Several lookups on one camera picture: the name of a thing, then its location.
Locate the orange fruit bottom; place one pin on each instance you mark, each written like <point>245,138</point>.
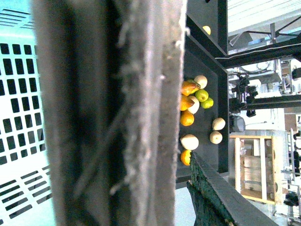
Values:
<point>185,157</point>

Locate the orange red pear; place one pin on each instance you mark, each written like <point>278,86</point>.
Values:
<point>185,103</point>
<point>189,87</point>

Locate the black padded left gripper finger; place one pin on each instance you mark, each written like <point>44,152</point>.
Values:
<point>216,202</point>

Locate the pale pear top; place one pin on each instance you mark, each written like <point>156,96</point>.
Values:
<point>201,80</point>

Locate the pale pear right lower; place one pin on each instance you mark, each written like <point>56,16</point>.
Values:
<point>216,137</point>

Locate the yellow lemon upper shelf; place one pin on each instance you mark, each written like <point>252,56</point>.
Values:
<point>207,29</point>

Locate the wooden crate frame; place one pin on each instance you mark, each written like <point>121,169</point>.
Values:
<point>258,164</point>

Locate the orange red pear lower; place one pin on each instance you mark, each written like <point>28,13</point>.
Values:
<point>185,103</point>

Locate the orange fruit middle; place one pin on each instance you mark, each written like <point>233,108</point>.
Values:
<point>186,118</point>

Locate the brown plastic basket handle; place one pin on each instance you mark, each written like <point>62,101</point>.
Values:
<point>110,76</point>

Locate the green apple upper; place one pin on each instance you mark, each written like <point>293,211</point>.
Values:
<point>201,95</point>

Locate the green apple lower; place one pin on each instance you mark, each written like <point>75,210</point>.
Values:
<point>207,104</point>

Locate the pale pear right upper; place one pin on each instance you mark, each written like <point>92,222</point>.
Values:
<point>218,124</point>

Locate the pale pear bottom left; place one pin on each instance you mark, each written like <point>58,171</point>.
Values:
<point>189,142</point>

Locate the black fruit display shelf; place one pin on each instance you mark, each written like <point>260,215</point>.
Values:
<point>207,21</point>

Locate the pale pear behind orange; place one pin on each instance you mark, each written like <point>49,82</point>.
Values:
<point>193,109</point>

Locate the green apple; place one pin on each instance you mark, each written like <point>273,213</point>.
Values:
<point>201,95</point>
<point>207,104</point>

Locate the orange fruit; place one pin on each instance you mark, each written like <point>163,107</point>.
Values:
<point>186,118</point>
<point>185,157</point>

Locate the orange red pear upper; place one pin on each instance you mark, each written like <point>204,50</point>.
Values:
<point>189,87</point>

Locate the light blue plastic basket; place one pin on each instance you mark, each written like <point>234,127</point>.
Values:
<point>25,189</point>

